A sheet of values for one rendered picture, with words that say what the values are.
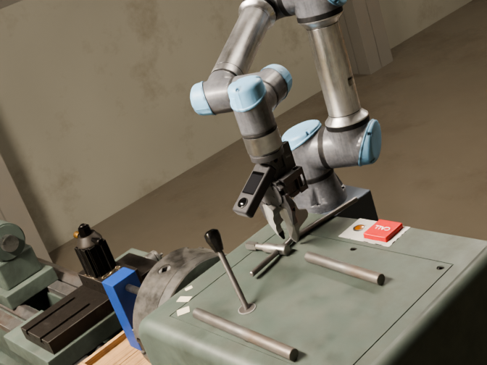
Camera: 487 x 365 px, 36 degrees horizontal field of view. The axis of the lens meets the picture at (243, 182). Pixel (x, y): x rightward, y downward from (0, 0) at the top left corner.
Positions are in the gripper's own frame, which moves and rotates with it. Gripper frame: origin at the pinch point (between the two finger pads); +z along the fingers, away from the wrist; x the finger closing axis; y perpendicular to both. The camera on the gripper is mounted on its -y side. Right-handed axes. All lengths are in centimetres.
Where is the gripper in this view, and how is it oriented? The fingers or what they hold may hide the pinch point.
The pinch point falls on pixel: (286, 237)
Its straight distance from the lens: 164.1
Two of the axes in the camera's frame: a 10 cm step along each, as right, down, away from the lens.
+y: 6.9, -4.8, 5.4
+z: 3.0, 8.7, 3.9
